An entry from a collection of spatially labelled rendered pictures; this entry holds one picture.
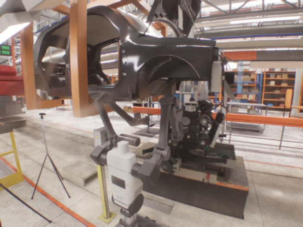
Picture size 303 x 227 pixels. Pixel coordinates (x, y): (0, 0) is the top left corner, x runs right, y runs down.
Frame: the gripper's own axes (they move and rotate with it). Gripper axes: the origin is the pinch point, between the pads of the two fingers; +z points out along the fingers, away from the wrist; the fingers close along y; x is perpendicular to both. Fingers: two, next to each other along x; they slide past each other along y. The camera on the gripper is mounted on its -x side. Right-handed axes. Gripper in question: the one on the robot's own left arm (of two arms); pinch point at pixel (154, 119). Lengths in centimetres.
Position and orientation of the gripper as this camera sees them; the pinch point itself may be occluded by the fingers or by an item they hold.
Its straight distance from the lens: 155.6
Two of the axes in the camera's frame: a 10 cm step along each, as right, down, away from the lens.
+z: 9.2, -1.7, 3.6
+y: 1.4, 9.8, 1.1
